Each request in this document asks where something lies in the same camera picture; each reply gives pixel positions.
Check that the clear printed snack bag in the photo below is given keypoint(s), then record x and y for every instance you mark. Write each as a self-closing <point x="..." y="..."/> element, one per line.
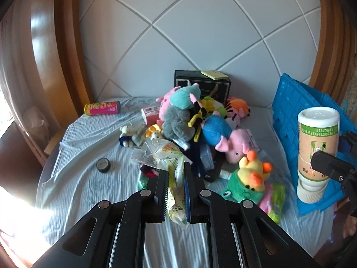
<point x="164" y="156"/>

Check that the dark blue box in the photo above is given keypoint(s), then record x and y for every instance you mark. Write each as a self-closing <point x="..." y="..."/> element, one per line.
<point x="202" y="156"/>

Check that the yellow green plush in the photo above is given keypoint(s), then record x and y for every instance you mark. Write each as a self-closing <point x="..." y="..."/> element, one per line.
<point x="212" y="104"/>

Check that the green pink packet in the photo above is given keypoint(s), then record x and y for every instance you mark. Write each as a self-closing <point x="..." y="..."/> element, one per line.
<point x="274" y="199"/>

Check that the white bottle green label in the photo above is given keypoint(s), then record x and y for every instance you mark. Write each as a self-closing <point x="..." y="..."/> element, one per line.
<point x="316" y="139"/>

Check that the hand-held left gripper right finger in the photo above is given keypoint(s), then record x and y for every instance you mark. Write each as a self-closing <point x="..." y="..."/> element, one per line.
<point x="187" y="198"/>

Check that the wooden wall frame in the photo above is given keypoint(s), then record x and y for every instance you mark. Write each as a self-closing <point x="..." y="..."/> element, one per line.
<point x="53" y="47"/>

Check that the person's right hand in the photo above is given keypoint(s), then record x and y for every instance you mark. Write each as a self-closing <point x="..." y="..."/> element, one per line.
<point x="349" y="227"/>

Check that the white curtain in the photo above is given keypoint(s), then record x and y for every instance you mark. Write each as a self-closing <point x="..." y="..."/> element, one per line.
<point x="14" y="61"/>

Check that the orange tiger plush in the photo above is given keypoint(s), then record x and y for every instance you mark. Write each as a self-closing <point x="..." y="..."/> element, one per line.
<point x="238" y="107"/>

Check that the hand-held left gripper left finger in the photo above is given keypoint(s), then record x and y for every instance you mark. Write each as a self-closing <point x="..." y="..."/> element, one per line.
<point x="163" y="201"/>

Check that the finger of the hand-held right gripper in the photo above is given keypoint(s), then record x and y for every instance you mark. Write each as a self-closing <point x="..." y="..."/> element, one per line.
<point x="332" y="167"/>
<point x="348" y="143"/>

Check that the pink chips can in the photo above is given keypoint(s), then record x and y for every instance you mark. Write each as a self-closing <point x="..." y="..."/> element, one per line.
<point x="101" y="109"/>

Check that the striped small packet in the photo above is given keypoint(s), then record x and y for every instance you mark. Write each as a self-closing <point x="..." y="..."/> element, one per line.
<point x="138" y="135"/>

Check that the pink pig plush teal dress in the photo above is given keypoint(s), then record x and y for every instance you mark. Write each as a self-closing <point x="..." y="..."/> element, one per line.
<point x="182" y="97"/>

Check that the black tape roll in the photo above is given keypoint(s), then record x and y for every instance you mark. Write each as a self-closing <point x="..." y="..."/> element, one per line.
<point x="103" y="165"/>

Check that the small bear plush yellow hat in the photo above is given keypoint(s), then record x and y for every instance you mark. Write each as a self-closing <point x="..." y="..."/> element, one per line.
<point x="154" y="134"/>

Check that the red white carton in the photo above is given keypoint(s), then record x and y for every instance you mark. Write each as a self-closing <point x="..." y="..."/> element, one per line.
<point x="150" y="114"/>

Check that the small white bear plush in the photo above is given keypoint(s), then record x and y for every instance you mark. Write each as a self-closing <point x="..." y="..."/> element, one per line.
<point x="125" y="136"/>

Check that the black box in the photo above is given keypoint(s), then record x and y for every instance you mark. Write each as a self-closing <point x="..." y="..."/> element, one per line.
<point x="200" y="83"/>

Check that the pink pig plush blue dress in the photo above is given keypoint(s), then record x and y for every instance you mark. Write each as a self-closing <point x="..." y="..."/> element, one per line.
<point x="216" y="129"/>

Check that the small white bottle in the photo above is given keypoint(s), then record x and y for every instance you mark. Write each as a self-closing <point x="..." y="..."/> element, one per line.
<point x="224" y="174"/>

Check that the grey fluffy plush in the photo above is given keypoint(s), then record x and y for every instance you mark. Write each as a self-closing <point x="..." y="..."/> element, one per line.
<point x="178" y="122"/>

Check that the small green packet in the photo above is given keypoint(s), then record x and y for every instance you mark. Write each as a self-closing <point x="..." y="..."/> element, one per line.
<point x="142" y="183"/>

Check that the wooden board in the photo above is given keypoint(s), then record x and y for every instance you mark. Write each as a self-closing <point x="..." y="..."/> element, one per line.
<point x="54" y="142"/>

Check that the blue plastic crate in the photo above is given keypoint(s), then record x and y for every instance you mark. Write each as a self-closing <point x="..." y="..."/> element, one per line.
<point x="290" y="117"/>

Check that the yellow sticky note pad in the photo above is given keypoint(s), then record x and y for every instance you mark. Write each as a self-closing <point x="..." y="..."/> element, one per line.
<point x="214" y="74"/>

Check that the yellow duck plush frog costume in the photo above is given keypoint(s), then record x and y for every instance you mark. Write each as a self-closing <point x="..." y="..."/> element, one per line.
<point x="246" y="178"/>

